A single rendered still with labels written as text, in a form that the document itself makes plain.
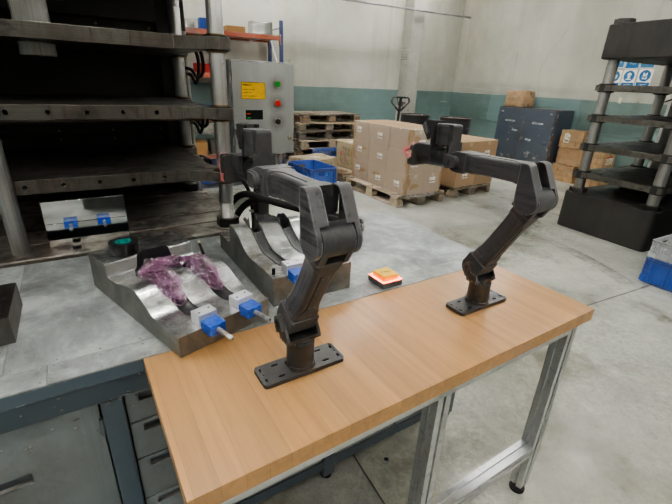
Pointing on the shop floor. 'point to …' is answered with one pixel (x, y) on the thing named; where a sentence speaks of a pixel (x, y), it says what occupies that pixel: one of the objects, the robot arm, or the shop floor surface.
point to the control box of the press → (262, 106)
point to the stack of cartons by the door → (570, 155)
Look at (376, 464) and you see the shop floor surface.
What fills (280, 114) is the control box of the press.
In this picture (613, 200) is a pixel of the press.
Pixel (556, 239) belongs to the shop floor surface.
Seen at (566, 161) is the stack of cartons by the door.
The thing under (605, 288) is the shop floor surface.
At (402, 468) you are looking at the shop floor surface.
